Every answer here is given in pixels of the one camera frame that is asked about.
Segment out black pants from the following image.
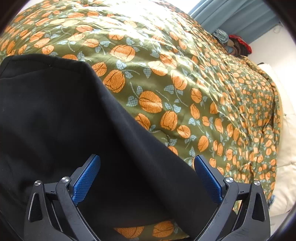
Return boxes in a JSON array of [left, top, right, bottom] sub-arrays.
[[1, 54, 217, 240]]

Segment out white pillow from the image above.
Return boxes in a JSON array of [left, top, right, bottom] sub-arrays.
[[256, 62, 296, 218]]

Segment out green orange floral duvet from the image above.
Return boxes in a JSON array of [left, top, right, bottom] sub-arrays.
[[1, 1, 281, 240]]

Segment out pile of clothes by window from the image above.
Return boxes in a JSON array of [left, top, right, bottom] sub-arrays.
[[212, 29, 252, 57]]

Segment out blue curtain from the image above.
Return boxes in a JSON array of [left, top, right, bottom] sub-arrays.
[[189, 0, 280, 44]]

